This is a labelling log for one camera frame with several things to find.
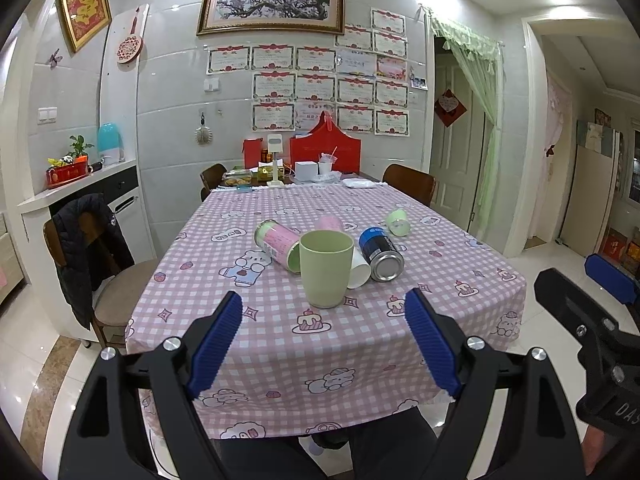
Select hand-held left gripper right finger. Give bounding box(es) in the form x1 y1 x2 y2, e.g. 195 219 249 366
404 287 587 480

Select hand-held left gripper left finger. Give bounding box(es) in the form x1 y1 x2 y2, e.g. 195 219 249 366
59 290 244 480

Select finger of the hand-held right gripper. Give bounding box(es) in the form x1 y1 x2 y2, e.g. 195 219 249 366
533 268 640 361
584 253 640 307

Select large green cup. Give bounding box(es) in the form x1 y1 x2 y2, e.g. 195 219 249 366
299 230 355 309

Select person's right forearm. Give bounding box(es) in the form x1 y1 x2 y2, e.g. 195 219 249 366
584 427 612 480

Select white paper cup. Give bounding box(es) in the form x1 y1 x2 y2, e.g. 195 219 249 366
346 247 373 290

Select small green cup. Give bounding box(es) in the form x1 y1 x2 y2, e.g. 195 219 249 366
385 208 412 237

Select clear plastic cup with straw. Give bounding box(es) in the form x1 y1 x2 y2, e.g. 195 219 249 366
318 146 339 177

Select red gift box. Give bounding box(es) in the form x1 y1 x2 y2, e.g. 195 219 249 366
600 227 632 266

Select pink checked tablecloth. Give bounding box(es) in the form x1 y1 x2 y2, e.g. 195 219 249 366
124 180 529 442

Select white leaning board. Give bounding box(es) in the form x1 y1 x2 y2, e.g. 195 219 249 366
559 141 622 257

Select blue metal can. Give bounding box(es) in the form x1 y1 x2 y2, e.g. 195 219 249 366
359 226 405 283

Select person's dark trousers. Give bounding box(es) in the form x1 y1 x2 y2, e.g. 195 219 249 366
219 404 452 480

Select wooden chair with cushion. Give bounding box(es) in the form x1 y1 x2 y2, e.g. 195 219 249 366
42 195 162 352

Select pink and green can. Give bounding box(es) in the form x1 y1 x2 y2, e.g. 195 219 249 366
254 219 302 274

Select black puffer jacket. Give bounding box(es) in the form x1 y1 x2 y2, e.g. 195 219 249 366
52 193 136 331

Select brown dining chair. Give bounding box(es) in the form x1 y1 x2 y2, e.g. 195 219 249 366
199 163 229 204
382 163 437 209

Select white door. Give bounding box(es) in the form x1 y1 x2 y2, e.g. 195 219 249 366
431 52 487 217

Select green sheer curtain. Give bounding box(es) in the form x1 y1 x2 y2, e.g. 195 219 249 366
421 4 505 222

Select white desk lamp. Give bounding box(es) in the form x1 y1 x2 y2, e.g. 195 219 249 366
266 134 287 189

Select small red gift bag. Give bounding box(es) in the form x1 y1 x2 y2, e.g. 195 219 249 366
243 137 274 169

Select white box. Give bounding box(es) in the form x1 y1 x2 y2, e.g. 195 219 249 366
294 161 321 184

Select red diamond door decoration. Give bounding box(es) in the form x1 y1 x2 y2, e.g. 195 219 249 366
433 89 468 128

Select large red gift bag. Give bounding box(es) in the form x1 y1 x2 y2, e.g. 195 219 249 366
289 111 362 174

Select red basket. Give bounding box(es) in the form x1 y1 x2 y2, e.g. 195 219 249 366
46 159 91 190

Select teal and white humidifier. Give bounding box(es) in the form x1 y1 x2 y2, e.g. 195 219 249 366
97 123 124 163

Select small green potted plant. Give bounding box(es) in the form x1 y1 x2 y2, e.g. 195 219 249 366
67 134 96 163

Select pink round hanging ornament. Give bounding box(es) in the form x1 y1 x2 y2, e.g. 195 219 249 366
116 7 145 65

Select framed plum blossom painting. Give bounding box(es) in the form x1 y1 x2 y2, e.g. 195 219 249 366
196 0 347 37

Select gold framed red picture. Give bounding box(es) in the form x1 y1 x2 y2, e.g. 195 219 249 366
57 0 113 55

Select wall of award certificates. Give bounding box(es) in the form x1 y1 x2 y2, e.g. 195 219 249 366
206 7 411 138

